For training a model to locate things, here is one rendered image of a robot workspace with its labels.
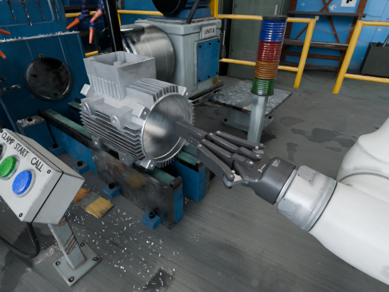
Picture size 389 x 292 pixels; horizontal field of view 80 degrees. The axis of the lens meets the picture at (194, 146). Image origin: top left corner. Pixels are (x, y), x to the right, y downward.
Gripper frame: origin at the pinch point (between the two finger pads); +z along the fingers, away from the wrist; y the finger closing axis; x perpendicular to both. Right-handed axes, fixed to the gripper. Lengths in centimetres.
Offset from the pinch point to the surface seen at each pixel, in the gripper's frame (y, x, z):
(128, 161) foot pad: 9.3, 7.4, 8.5
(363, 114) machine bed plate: -92, 19, -30
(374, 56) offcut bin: -477, 64, -25
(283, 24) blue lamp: -28.8, -18.2, -2.2
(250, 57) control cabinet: -309, 76, 122
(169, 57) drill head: -37, 3, 40
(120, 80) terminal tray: 4.7, -7.3, 15.2
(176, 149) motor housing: -2.6, 9.1, 5.5
